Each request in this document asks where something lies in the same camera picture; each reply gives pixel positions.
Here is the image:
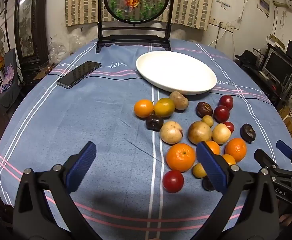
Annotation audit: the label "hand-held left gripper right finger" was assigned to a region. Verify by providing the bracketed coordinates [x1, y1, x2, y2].
[192, 141, 280, 240]

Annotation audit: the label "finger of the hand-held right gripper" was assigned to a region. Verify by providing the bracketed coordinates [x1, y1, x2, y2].
[254, 149, 278, 172]
[276, 140, 292, 170]

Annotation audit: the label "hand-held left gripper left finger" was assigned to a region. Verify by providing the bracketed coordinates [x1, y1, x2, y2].
[12, 141, 101, 240]

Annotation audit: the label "small yellow round fruit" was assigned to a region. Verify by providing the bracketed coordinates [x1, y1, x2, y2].
[192, 162, 207, 179]
[201, 115, 214, 127]

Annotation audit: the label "dark purple plum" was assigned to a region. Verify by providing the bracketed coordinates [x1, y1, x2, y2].
[202, 176, 216, 192]
[146, 114, 164, 131]

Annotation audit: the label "yellow-orange mandarin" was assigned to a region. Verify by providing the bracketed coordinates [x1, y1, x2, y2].
[221, 154, 237, 167]

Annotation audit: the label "dark purple mangosteen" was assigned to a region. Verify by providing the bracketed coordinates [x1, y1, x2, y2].
[240, 123, 256, 143]

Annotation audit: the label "large orange mandarin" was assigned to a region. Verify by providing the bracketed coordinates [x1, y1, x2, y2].
[166, 143, 196, 172]

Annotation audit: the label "pale yellow round fruit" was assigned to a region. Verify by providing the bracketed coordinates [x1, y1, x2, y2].
[212, 123, 231, 144]

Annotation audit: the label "olive tan round fruit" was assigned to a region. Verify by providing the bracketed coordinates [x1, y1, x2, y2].
[188, 121, 212, 145]

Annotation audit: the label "small red cherry tomato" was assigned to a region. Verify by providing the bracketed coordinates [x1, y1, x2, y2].
[223, 121, 235, 133]

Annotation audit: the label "brown potato-like fruit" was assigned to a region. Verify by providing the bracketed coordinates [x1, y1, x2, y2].
[160, 121, 184, 145]

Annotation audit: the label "reddish brown mangosteen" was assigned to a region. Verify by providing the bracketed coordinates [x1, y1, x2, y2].
[196, 102, 213, 118]

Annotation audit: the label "yellow-green mandarin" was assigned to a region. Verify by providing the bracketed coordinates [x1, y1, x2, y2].
[153, 98, 175, 118]

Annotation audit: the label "small orange mandarin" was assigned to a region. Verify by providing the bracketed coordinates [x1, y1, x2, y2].
[134, 99, 154, 118]

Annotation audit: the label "white oval plate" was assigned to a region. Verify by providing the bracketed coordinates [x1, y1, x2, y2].
[136, 51, 217, 95]

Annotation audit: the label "blue striped tablecloth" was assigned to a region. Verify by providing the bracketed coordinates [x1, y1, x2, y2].
[0, 40, 292, 233]

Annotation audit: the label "black computer desk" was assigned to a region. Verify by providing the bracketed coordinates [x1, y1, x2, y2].
[234, 55, 292, 110]

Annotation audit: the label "black computer monitor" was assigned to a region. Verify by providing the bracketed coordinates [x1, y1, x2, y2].
[263, 49, 292, 85]

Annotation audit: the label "black smartphone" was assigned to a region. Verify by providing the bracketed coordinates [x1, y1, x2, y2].
[56, 60, 102, 89]

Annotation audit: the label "black hat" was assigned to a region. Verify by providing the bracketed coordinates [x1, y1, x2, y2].
[234, 50, 258, 67]

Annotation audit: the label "yellow flat box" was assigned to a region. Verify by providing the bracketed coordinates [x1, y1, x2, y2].
[266, 35, 286, 50]

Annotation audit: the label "purple cloth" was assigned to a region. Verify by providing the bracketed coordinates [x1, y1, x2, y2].
[0, 65, 18, 93]

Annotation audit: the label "clear plastic bags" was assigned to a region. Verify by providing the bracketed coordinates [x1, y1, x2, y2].
[47, 39, 69, 67]

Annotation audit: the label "grey chair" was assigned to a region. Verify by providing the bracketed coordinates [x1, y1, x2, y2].
[0, 49, 24, 112]

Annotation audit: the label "white air conditioner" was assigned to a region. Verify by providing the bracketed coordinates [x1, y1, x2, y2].
[273, 0, 292, 12]

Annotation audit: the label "dark framed painting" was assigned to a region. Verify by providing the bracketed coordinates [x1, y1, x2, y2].
[14, 0, 49, 65]

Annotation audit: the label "checked beige curtain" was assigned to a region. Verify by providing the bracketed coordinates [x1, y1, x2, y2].
[65, 0, 215, 30]

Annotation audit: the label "dark floor stand pole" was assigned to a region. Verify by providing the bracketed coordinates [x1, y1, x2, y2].
[3, 0, 12, 52]

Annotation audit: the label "round goldfish table screen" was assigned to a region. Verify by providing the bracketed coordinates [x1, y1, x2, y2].
[95, 0, 177, 54]

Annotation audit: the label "white power cable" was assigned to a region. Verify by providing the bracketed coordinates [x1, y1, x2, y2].
[208, 27, 231, 47]

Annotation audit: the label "white wall outlet row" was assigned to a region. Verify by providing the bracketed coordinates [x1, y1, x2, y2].
[209, 17, 236, 32]

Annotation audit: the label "white wall panel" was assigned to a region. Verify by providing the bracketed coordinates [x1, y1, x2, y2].
[258, 0, 271, 18]

